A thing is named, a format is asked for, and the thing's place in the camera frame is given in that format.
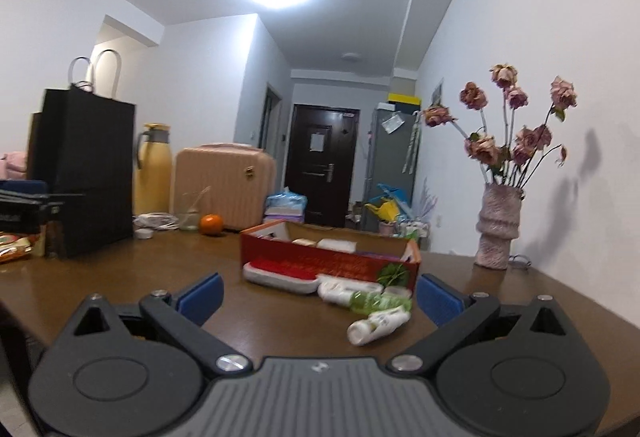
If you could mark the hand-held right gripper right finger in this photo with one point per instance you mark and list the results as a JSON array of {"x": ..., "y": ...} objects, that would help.
[{"x": 437, "y": 299}]

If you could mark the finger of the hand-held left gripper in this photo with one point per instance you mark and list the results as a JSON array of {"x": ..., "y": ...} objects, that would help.
[
  {"x": 60, "y": 201},
  {"x": 22, "y": 187}
]

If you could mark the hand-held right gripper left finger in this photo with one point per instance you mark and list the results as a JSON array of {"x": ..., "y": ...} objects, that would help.
[{"x": 202, "y": 298}]

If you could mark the white green-label tube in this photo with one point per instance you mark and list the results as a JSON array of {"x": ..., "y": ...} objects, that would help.
[{"x": 377, "y": 324}]

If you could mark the green white bottle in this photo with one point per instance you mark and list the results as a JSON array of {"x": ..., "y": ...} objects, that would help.
[{"x": 372, "y": 303}]

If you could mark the white red case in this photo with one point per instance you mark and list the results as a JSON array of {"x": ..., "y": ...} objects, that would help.
[{"x": 280, "y": 274}]

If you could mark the red cardboard box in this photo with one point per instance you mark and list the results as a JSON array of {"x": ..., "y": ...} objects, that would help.
[{"x": 350, "y": 269}]

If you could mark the pink cloth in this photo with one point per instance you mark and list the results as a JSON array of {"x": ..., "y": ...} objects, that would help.
[{"x": 12, "y": 166}]

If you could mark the orange snack pack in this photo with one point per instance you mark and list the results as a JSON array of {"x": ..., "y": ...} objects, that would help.
[{"x": 15, "y": 249}]

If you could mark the dark printed snack bag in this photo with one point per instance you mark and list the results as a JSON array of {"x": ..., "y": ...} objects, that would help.
[{"x": 55, "y": 237}]

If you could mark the black paper bag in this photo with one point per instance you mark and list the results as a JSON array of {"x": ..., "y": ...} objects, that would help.
[{"x": 90, "y": 157}]

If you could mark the orange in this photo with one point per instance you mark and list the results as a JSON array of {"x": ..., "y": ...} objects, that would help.
[{"x": 210, "y": 224}]

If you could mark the small clear bottles group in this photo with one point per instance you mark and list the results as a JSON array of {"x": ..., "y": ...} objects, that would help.
[{"x": 412, "y": 228}]

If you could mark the white round cap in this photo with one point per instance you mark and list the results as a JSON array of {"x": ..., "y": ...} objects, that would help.
[{"x": 144, "y": 234}]

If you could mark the pink ceramic vase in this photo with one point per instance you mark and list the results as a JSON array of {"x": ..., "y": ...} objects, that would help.
[{"x": 497, "y": 232}]

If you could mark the yellow thermos bottle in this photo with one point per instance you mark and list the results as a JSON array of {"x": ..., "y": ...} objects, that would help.
[{"x": 152, "y": 177}]

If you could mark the yellow watering can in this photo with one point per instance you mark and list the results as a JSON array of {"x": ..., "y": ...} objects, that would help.
[{"x": 382, "y": 211}]

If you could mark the pink ribbed suitcase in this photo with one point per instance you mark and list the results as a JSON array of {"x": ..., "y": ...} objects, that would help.
[{"x": 225, "y": 187}]

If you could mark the purple white box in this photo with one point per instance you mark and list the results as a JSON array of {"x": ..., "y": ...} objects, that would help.
[{"x": 282, "y": 217}]

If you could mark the blue plastic toy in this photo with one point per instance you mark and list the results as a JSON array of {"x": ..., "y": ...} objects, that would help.
[{"x": 392, "y": 193}]

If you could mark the blue tissue pack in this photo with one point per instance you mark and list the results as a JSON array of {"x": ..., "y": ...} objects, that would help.
[{"x": 285, "y": 202}]

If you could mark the grey refrigerator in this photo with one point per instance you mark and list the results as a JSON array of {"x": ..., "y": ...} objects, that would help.
[{"x": 387, "y": 162}]

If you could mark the dark entrance door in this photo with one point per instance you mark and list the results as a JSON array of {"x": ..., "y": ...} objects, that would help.
[{"x": 330, "y": 187}]

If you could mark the white folded umbrella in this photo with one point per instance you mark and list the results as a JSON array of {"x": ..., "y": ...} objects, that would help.
[{"x": 412, "y": 144}]

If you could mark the dried pink rose bouquet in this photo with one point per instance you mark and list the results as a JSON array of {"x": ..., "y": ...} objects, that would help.
[{"x": 492, "y": 149}]

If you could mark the white paper sheets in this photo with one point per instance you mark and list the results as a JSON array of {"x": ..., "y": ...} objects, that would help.
[{"x": 393, "y": 123}]

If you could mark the interior doorway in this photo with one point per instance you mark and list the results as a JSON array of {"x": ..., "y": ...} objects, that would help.
[{"x": 272, "y": 122}]

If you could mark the white door notice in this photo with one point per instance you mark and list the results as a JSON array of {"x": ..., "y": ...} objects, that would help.
[{"x": 317, "y": 142}]

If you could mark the yellow box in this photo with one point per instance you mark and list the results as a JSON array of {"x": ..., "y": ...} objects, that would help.
[{"x": 404, "y": 102}]

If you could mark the small ceiling lamp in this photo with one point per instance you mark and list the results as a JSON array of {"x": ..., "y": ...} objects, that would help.
[{"x": 351, "y": 57}]

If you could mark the wall picture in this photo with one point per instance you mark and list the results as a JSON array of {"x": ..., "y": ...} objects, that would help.
[{"x": 437, "y": 93}]

